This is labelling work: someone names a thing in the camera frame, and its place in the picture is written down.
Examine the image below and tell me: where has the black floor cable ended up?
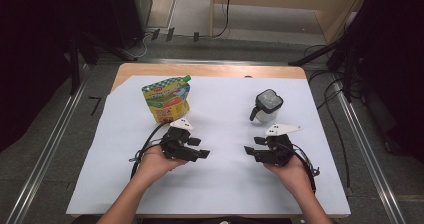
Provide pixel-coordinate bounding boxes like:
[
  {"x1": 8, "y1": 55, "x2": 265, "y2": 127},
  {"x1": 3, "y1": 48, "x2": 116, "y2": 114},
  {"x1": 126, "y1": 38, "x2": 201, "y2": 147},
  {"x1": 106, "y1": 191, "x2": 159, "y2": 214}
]
[{"x1": 306, "y1": 68, "x2": 352, "y2": 189}]

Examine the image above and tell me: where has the person's left hand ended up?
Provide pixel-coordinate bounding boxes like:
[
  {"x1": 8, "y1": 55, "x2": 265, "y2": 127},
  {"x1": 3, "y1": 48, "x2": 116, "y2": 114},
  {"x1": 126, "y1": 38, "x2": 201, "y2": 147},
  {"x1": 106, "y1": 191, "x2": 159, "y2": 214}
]
[{"x1": 134, "y1": 145, "x2": 188, "y2": 189}]

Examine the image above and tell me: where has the short metal floor rail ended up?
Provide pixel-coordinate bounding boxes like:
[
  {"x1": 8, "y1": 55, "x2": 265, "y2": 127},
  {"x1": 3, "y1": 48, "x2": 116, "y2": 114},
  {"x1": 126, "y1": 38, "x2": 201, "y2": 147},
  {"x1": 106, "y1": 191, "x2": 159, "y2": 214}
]
[{"x1": 99, "y1": 57, "x2": 292, "y2": 67}]

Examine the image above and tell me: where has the black curtain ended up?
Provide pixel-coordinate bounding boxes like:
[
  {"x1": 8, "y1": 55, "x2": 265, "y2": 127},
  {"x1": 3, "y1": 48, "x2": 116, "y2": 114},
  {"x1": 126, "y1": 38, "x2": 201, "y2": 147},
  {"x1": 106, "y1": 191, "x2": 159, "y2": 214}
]
[
  {"x1": 346, "y1": 0, "x2": 424, "y2": 164},
  {"x1": 0, "y1": 0, "x2": 113, "y2": 152}
]

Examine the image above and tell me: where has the person's right hand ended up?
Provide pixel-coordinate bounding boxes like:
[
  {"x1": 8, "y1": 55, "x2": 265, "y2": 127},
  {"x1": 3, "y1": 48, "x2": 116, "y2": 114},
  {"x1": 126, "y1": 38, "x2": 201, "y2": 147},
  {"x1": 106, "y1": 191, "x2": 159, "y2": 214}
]
[{"x1": 263, "y1": 154, "x2": 315, "y2": 199}]

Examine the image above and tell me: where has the yellow green spout pouch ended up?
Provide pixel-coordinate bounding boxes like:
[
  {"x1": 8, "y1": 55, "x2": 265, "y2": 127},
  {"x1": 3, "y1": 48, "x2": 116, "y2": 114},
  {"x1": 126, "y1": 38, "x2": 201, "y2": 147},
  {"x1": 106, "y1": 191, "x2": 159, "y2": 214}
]
[{"x1": 141, "y1": 74, "x2": 193, "y2": 125}]

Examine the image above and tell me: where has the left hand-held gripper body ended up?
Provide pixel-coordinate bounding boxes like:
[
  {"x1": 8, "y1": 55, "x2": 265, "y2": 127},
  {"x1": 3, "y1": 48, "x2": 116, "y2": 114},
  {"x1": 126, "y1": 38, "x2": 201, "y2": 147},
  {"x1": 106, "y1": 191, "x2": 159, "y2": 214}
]
[{"x1": 159, "y1": 117, "x2": 201, "y2": 163}]

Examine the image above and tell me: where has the black hanging cable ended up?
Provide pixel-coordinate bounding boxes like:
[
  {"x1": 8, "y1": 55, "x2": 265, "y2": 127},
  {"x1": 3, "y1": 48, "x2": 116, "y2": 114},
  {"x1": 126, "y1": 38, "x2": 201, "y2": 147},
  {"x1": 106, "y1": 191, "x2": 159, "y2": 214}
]
[{"x1": 212, "y1": 0, "x2": 234, "y2": 39}]

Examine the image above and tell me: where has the dark equipment cabinet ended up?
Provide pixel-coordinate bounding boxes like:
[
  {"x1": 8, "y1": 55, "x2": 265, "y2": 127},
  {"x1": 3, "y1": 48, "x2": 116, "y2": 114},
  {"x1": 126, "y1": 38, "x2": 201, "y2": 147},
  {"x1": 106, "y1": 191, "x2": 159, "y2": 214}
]
[{"x1": 107, "y1": 0, "x2": 153, "y2": 51}]

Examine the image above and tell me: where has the left hand-held gripper cable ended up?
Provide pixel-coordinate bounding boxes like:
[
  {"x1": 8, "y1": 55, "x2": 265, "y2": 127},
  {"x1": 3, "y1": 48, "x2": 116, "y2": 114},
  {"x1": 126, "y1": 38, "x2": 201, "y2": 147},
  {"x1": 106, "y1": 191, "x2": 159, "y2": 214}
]
[{"x1": 128, "y1": 121, "x2": 172, "y2": 180}]

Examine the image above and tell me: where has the black metal stand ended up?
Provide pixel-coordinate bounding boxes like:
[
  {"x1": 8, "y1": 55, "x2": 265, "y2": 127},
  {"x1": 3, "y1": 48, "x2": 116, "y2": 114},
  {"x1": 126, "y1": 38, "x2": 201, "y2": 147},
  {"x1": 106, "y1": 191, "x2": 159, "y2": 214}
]
[
  {"x1": 67, "y1": 29, "x2": 135, "y2": 96},
  {"x1": 288, "y1": 33, "x2": 365, "y2": 102}
]

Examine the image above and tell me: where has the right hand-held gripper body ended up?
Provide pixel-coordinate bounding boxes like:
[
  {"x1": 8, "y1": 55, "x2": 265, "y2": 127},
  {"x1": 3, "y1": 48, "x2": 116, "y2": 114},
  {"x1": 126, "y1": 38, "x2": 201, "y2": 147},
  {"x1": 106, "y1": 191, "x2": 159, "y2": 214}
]
[{"x1": 253, "y1": 123, "x2": 304, "y2": 168}]

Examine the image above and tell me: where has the white paper sheet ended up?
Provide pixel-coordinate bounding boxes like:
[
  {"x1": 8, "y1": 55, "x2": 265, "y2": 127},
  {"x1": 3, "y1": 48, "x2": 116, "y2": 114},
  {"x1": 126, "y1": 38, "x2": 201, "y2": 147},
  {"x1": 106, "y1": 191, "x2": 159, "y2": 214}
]
[{"x1": 65, "y1": 75, "x2": 352, "y2": 218}]

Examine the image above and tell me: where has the clear jar with black lid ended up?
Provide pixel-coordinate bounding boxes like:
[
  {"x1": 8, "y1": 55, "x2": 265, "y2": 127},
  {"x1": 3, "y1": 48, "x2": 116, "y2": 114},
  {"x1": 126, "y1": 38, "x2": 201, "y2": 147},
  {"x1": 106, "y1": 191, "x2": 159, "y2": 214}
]
[{"x1": 249, "y1": 88, "x2": 285, "y2": 124}]

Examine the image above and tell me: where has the white floor cable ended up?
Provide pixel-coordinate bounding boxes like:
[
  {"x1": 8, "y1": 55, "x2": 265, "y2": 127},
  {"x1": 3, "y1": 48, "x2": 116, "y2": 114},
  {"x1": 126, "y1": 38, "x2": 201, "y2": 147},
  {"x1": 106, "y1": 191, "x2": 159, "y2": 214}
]
[{"x1": 132, "y1": 33, "x2": 150, "y2": 59}]

